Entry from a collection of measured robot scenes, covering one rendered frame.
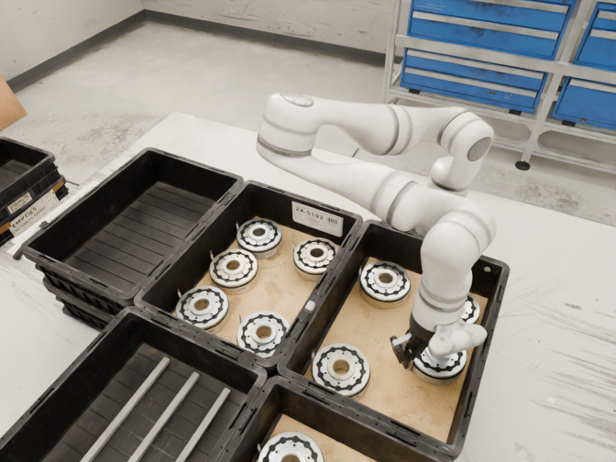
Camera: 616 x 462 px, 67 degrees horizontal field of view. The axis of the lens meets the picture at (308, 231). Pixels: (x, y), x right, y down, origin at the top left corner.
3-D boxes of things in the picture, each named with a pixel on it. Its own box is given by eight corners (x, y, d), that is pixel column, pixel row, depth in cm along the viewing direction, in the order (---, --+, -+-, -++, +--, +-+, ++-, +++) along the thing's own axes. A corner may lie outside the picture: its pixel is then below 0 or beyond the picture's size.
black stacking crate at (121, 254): (159, 181, 127) (148, 148, 119) (251, 214, 117) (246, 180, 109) (41, 284, 102) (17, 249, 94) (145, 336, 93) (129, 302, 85)
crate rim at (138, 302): (248, 185, 111) (247, 177, 109) (365, 224, 101) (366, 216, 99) (132, 310, 86) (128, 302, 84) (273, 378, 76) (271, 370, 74)
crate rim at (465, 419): (366, 225, 101) (367, 216, 99) (508, 271, 91) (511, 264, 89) (273, 378, 76) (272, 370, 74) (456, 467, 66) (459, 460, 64)
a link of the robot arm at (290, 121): (258, 82, 72) (380, 94, 86) (246, 138, 77) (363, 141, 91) (285, 107, 66) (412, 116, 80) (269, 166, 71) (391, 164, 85)
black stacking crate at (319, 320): (363, 255, 107) (367, 219, 99) (494, 302, 98) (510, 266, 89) (278, 403, 83) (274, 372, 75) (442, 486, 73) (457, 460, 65)
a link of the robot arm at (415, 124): (376, 93, 85) (406, 121, 79) (471, 103, 100) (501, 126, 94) (357, 137, 90) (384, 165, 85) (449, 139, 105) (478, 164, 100)
